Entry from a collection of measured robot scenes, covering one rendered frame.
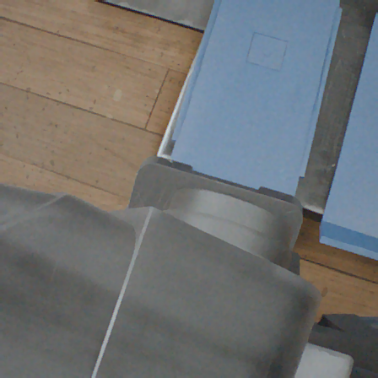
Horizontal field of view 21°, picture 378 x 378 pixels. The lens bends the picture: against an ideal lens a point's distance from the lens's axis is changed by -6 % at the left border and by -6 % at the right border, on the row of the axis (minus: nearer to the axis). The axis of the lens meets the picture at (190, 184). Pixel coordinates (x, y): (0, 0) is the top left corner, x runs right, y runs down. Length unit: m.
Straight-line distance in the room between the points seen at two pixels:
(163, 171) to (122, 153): 0.20
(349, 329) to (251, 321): 0.14
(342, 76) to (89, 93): 0.15
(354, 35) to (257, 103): 0.08
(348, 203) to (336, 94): 0.07
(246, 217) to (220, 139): 0.33
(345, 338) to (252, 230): 0.12
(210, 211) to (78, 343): 0.06
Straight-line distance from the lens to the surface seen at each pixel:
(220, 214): 0.25
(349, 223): 0.58
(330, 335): 0.36
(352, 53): 0.61
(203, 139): 0.58
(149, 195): 0.40
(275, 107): 0.59
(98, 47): 0.62
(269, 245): 0.25
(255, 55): 0.60
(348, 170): 0.58
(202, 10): 0.63
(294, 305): 0.25
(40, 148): 0.61
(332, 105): 0.60
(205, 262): 0.23
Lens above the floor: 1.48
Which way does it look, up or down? 75 degrees down
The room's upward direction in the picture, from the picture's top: 7 degrees clockwise
